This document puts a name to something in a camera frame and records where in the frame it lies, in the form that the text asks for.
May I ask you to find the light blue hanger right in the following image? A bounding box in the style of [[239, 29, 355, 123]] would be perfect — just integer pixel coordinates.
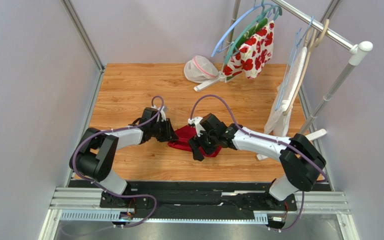
[[275, 16, 315, 110]]

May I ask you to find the white towel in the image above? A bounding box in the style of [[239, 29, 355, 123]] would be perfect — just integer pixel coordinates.
[[264, 47, 308, 137]]

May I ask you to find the teal hanger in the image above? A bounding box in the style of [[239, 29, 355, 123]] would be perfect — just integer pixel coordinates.
[[211, 0, 283, 65]]

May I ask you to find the dark red cloth napkin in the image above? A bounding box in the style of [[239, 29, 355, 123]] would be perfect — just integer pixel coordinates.
[[167, 125, 222, 158]]

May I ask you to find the red floral cloth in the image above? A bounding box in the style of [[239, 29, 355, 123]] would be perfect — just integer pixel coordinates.
[[222, 20, 275, 82]]

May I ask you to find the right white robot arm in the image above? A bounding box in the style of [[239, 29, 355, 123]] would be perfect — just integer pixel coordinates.
[[188, 113, 326, 201]]

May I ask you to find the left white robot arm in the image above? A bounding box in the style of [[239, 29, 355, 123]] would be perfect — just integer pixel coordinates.
[[69, 105, 179, 195]]

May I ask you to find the white metal clothes rack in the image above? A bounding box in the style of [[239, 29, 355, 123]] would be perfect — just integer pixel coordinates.
[[193, 0, 374, 162]]

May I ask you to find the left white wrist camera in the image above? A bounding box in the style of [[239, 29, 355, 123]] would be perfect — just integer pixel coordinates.
[[151, 105, 168, 122]]

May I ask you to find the wooden hanger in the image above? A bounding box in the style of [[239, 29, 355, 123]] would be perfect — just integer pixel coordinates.
[[282, 18, 330, 116]]

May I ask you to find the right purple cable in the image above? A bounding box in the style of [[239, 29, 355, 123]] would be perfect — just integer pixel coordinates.
[[189, 94, 329, 233]]

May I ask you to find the white mesh laundry bag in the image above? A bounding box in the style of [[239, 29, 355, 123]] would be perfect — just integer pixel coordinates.
[[183, 55, 219, 84]]

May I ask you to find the light blue hanger left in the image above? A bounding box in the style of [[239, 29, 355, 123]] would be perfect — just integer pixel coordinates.
[[210, 0, 276, 58]]

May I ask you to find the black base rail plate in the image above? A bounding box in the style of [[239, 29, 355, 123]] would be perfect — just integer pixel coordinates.
[[68, 180, 299, 221]]

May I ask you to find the light blue hanger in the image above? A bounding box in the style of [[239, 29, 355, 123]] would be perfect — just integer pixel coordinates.
[[275, 16, 315, 110], [210, 0, 276, 58]]

